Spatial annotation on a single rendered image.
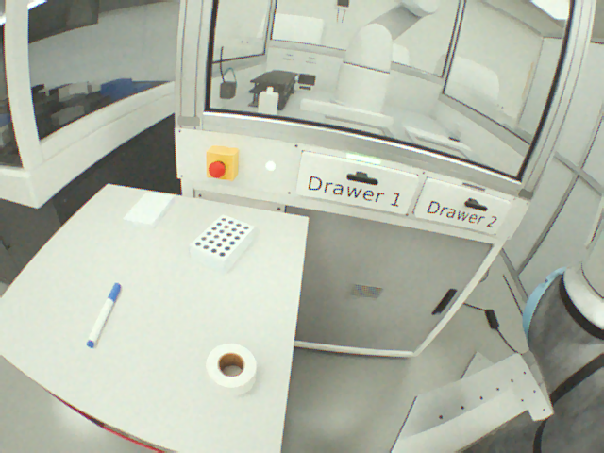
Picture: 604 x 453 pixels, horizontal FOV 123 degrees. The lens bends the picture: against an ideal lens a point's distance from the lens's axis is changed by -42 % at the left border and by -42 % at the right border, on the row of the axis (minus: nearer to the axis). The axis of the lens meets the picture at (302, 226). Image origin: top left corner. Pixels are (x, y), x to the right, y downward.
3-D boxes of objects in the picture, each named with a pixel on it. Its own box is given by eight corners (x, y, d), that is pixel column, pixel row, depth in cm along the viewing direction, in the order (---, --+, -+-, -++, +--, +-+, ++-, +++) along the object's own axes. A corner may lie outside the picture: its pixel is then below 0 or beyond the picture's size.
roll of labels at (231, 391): (264, 383, 37) (266, 373, 35) (223, 404, 33) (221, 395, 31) (241, 348, 41) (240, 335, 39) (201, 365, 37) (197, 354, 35)
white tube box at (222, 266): (225, 275, 53) (224, 260, 51) (191, 259, 54) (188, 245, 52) (254, 239, 63) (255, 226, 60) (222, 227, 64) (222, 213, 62)
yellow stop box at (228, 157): (232, 183, 65) (233, 155, 61) (205, 178, 65) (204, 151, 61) (238, 174, 69) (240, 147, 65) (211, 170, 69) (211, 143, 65)
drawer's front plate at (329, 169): (405, 214, 70) (420, 177, 64) (294, 193, 70) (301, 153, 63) (404, 210, 72) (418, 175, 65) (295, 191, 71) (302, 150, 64)
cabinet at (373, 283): (415, 364, 121) (512, 241, 73) (203, 336, 118) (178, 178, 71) (391, 243, 197) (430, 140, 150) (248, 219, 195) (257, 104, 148)
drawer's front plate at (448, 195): (495, 234, 71) (512, 204, 64) (413, 216, 70) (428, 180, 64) (493, 230, 72) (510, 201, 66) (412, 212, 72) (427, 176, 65)
